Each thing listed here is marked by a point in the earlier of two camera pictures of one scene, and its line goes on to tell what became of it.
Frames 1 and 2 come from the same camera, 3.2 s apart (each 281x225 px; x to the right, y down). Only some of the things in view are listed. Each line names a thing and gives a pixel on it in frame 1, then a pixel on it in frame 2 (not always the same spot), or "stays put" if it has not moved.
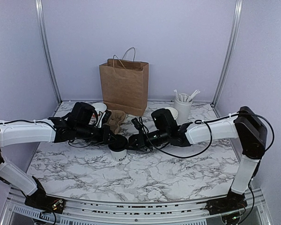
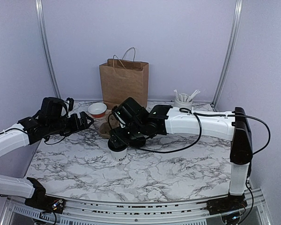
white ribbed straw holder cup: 183,102 stays put
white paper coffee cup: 119,156 stays put
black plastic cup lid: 120,144 stays put
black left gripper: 107,131 → 76,126
